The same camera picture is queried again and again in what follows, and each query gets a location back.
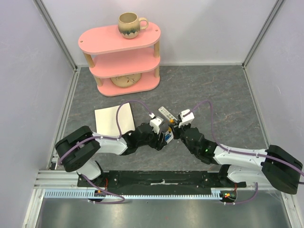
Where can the white remote with back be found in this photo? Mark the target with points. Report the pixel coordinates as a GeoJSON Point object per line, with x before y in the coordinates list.
{"type": "Point", "coordinates": [171, 137]}

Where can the beige ceramic mug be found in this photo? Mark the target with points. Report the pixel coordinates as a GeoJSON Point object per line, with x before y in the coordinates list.
{"type": "Point", "coordinates": [130, 25]}

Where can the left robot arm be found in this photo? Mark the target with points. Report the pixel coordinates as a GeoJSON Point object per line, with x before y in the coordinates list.
{"type": "Point", "coordinates": [76, 150]}

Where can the grey slotted cable duct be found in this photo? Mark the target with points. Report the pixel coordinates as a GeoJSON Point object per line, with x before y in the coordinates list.
{"type": "Point", "coordinates": [95, 195]}

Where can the white air conditioner remote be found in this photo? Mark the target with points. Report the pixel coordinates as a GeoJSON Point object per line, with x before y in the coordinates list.
{"type": "Point", "coordinates": [167, 114]}

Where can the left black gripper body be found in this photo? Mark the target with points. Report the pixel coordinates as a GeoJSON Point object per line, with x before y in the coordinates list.
{"type": "Point", "coordinates": [153, 142]}

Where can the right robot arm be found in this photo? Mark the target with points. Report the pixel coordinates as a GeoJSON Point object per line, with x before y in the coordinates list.
{"type": "Point", "coordinates": [272, 166]}

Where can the beige floral ceramic bowl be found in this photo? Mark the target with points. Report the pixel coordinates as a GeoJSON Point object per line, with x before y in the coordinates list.
{"type": "Point", "coordinates": [126, 81]}

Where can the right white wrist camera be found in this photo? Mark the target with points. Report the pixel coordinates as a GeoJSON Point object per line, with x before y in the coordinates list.
{"type": "Point", "coordinates": [185, 118]}

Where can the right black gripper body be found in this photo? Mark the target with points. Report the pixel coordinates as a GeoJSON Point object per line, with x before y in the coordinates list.
{"type": "Point", "coordinates": [178, 129]}

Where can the pink three-tier shelf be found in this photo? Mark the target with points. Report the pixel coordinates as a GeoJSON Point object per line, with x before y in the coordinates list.
{"type": "Point", "coordinates": [109, 55]}

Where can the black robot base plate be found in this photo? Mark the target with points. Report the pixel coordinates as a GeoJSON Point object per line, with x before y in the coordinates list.
{"type": "Point", "coordinates": [112, 179]}

